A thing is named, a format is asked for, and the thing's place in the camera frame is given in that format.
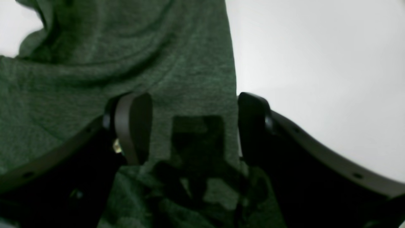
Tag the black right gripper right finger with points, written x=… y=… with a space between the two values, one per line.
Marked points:
x=314 y=186

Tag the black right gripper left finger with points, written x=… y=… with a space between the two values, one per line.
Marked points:
x=69 y=186

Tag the green long sleeve shirt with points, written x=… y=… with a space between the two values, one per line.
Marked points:
x=178 y=51

